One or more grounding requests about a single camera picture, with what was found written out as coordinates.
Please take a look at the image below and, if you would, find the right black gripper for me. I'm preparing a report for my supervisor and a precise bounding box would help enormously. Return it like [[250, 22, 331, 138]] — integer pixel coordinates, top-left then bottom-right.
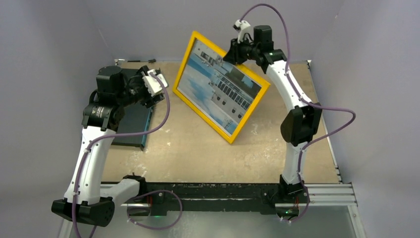
[[223, 36, 259, 66]]

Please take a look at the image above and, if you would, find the building and sky photo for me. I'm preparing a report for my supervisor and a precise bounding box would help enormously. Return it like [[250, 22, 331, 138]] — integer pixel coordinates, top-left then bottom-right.
[[177, 39, 262, 136]]

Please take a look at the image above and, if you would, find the yellow picture frame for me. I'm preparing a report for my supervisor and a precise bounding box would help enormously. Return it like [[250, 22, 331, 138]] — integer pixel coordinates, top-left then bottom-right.
[[173, 31, 270, 144]]

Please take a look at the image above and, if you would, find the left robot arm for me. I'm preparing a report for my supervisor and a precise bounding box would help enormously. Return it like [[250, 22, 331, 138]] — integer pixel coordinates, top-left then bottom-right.
[[51, 66, 168, 227]]

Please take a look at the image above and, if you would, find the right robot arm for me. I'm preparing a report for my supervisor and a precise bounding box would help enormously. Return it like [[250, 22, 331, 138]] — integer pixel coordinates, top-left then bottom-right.
[[223, 20, 322, 202]]

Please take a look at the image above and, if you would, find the dark blue flat box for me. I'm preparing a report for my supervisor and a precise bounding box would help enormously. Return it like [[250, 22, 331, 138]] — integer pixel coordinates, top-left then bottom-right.
[[111, 67, 162, 151]]

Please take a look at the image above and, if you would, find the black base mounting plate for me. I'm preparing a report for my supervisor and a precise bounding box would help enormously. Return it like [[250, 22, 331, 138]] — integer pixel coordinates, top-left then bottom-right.
[[125, 182, 309, 216]]

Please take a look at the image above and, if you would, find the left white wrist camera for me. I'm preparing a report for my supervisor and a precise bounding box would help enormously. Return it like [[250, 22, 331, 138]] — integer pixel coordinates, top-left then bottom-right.
[[142, 69, 168, 96]]

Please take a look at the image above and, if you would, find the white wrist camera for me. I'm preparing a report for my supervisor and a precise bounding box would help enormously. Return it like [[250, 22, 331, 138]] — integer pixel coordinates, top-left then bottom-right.
[[142, 69, 168, 96], [233, 19, 253, 44]]

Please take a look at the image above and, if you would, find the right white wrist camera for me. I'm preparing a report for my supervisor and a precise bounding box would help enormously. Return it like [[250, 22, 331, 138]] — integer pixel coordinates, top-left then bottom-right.
[[233, 19, 253, 44]]

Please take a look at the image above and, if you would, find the aluminium rail frame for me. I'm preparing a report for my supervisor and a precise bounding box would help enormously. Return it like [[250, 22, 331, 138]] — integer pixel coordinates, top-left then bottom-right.
[[59, 182, 366, 238]]

